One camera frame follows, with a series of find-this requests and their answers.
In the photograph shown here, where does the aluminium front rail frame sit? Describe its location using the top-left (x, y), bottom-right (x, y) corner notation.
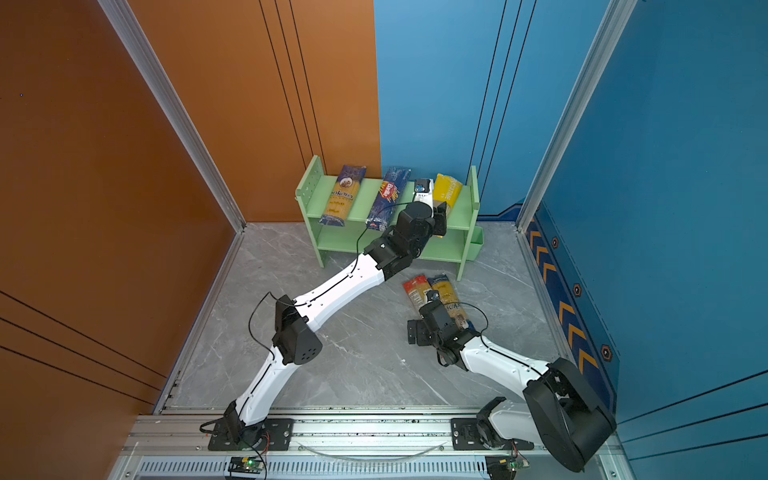
top-left (108, 407), bottom-right (634, 479)

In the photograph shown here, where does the blue Barilla spaghetti box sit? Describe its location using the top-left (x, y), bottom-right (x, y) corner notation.
top-left (366, 167), bottom-right (412, 232)

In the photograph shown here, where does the Ankara spaghetti bag blue yellow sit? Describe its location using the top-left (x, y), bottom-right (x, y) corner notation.
top-left (319, 165), bottom-right (367, 227)

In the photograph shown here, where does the right circuit board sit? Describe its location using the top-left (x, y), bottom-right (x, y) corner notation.
top-left (485, 456), bottom-right (530, 480)

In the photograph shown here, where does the white cable on rail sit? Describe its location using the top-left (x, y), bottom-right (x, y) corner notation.
top-left (296, 442), bottom-right (448, 463)

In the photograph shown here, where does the green two-tier wooden shelf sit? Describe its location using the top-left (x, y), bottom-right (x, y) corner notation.
top-left (293, 154), bottom-right (485, 282)

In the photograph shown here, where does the red spaghetti bag white label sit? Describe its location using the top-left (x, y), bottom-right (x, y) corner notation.
top-left (403, 275), bottom-right (439, 313)

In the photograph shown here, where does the yellow Pastatime spaghetti bag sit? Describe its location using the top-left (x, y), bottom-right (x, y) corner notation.
top-left (433, 174), bottom-right (463, 237)

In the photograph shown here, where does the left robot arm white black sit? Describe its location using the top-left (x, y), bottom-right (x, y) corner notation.
top-left (223, 197), bottom-right (448, 443)

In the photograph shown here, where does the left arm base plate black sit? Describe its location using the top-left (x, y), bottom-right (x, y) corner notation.
top-left (200, 418), bottom-right (294, 453)

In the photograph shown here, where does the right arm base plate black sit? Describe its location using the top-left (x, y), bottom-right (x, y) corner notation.
top-left (450, 418), bottom-right (535, 451)

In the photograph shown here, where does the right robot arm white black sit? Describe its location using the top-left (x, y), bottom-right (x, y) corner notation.
top-left (407, 299), bottom-right (617, 472)

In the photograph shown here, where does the left green circuit board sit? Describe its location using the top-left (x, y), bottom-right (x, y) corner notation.
top-left (227, 456), bottom-right (268, 479)

